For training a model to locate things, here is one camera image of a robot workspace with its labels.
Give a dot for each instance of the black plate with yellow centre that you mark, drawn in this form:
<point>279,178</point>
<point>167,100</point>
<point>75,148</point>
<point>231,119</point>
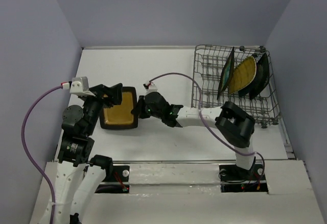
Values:
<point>119,117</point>

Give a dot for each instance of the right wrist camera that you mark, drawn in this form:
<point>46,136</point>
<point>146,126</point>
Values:
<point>150,87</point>

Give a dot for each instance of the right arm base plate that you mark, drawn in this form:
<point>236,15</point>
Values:
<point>237,180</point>

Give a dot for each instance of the black floral square plate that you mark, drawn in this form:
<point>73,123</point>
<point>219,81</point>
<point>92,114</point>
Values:
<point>262,76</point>

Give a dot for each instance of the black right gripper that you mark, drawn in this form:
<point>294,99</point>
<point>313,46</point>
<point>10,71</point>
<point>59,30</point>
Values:
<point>139,109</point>

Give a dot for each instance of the green yellow woven-pattern plate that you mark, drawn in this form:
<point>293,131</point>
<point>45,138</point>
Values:
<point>243,75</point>

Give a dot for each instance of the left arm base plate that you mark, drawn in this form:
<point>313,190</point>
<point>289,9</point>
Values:
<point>117,182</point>

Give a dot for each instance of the black plate with green centre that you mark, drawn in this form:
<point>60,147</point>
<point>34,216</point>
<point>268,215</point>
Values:
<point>226,73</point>

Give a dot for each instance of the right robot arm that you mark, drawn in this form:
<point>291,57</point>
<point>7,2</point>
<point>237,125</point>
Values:
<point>234,124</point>

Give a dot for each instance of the grey wire dish rack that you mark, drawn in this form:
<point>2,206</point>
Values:
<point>209,61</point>

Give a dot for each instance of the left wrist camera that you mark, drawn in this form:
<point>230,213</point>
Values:
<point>80,87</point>

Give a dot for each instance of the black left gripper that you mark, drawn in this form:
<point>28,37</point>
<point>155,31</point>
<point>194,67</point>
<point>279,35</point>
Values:
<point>114,97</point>

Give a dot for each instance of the dark teal square plate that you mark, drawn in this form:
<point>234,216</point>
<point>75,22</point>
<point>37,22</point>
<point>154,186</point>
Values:
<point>244,91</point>

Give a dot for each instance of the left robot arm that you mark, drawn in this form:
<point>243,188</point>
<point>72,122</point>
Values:
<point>78,175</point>

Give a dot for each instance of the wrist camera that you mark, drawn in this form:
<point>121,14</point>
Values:
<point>150,87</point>
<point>80,87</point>

